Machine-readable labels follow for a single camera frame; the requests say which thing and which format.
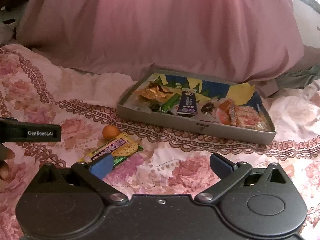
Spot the yellow green cracker packet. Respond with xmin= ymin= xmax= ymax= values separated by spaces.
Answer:
xmin=79 ymin=133 xmax=141 ymax=174

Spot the instant noodle snack packet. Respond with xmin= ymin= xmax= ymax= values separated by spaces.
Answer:
xmin=235 ymin=106 xmax=268 ymax=131

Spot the golden yellow snack packet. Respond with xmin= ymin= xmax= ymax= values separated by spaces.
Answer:
xmin=136 ymin=82 xmax=174 ymax=103

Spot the grey cardboard box lid tray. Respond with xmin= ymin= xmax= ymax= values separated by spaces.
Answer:
xmin=117 ymin=69 xmax=276 ymax=145

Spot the blue white Ca tube packet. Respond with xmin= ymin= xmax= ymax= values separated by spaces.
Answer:
xmin=177 ymin=90 xmax=197 ymax=117

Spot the person left hand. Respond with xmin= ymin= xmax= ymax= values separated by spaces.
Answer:
xmin=0 ymin=144 xmax=15 ymax=180

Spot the pink curtain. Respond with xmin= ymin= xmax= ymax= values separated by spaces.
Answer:
xmin=17 ymin=0 xmax=304 ymax=82

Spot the grey green blanket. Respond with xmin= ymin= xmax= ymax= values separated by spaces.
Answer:
xmin=276 ymin=64 xmax=319 ymax=89

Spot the dark candy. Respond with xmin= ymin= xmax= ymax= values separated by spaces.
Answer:
xmin=201 ymin=102 xmax=214 ymax=114

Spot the small orange fruit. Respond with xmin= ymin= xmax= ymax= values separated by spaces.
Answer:
xmin=102 ymin=125 xmax=120 ymax=141

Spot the orange snack packet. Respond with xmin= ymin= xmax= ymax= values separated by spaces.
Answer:
xmin=216 ymin=99 xmax=238 ymax=126

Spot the pink floral bedsheet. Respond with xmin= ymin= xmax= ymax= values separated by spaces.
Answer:
xmin=1 ymin=44 xmax=319 ymax=239

